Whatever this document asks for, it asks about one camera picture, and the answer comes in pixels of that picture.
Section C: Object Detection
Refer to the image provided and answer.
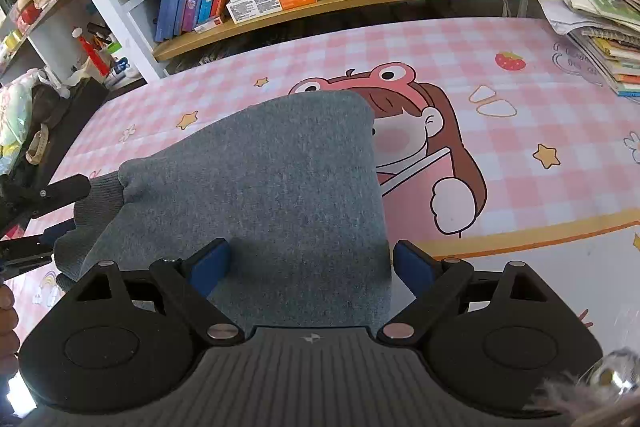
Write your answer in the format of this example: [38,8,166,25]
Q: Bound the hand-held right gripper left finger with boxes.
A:
[74,238,246,346]

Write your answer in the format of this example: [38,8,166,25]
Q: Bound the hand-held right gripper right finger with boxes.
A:
[376,239,553,346]

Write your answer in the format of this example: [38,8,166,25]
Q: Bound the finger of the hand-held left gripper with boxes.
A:
[0,220,77,279]
[0,173,92,239]

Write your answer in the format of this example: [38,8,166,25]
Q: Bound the grey knit sweater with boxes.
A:
[52,89,394,329]

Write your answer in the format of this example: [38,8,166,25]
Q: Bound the person's left hand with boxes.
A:
[0,284,20,376]

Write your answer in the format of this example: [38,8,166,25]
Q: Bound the beige wristwatch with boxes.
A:
[25,123,52,166]

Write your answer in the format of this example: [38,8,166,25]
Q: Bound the pale green plush bag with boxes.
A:
[0,71,42,175]

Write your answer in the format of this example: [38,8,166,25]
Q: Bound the pen holder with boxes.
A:
[86,22,124,55]

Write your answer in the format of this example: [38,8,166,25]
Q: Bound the pink checked cartoon table mat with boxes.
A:
[7,18,640,360]

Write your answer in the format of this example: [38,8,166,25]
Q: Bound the grey furry charm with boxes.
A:
[529,347,640,427]

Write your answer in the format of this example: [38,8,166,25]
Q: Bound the small red white box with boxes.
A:
[194,15,224,34]

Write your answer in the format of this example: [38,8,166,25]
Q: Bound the stack of booklets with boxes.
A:
[514,0,640,98]

